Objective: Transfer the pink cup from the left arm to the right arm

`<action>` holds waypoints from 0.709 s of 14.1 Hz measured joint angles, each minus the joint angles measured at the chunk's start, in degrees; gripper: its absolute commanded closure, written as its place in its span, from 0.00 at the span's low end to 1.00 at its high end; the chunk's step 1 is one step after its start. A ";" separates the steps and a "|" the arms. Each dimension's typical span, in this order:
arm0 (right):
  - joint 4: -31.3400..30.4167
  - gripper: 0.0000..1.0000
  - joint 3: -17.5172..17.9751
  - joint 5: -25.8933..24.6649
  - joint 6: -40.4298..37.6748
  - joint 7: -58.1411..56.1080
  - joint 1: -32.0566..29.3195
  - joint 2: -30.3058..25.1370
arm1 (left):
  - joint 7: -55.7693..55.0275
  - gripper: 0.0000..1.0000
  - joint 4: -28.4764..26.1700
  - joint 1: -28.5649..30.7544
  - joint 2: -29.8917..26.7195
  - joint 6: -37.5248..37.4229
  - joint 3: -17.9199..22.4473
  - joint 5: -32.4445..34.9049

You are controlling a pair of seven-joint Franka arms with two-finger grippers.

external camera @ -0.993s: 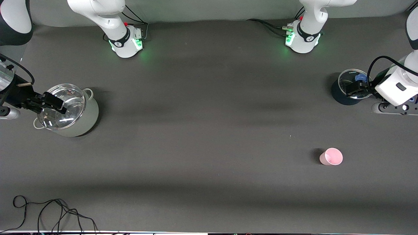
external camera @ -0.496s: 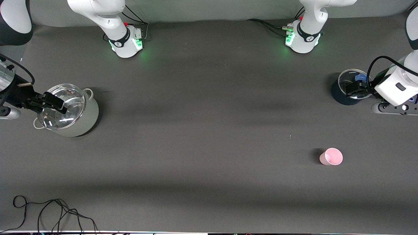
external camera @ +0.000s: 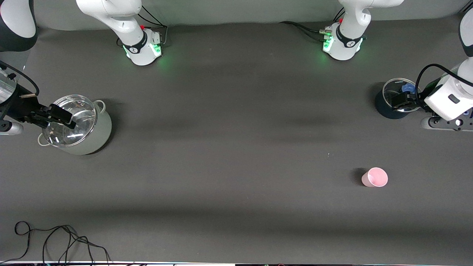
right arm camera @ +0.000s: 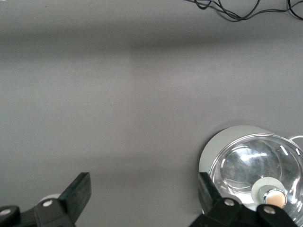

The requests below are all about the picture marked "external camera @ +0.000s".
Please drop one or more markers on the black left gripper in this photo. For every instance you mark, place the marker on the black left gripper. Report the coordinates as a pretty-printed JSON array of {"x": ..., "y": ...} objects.
[{"x": 402, "y": 101}]

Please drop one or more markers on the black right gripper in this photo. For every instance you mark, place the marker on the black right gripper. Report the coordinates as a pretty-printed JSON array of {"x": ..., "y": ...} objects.
[{"x": 19, "y": 108}]

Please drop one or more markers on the pink plastic cup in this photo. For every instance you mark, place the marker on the pink plastic cup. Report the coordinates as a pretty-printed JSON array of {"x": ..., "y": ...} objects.
[{"x": 375, "y": 178}]

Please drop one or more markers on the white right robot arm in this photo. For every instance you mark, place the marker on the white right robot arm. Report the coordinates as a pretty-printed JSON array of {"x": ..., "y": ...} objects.
[{"x": 125, "y": 22}]

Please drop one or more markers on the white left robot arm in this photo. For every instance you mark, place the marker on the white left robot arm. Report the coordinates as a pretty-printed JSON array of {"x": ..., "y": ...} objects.
[{"x": 349, "y": 40}]

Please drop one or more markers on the glass lid with blue knob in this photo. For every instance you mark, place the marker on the glass lid with blue knob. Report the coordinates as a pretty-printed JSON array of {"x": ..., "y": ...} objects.
[{"x": 391, "y": 90}]

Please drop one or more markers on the dark blue saucepan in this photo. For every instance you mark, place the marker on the dark blue saucepan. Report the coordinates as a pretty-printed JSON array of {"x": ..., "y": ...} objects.
[{"x": 384, "y": 109}]

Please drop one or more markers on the pale green cooking pot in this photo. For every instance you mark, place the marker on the pale green cooking pot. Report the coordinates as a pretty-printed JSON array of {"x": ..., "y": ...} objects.
[{"x": 99, "y": 136}]

